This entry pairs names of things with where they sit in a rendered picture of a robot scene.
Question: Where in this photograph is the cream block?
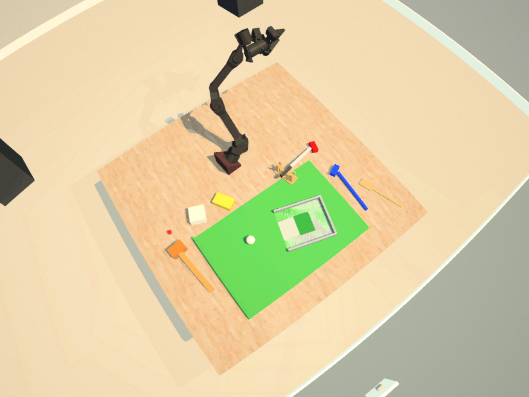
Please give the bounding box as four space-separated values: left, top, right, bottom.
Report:
188 205 207 225

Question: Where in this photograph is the yellow rectangular block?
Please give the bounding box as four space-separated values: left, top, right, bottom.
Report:
213 192 236 211

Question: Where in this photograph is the green flat mat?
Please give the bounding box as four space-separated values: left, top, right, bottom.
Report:
195 160 370 318

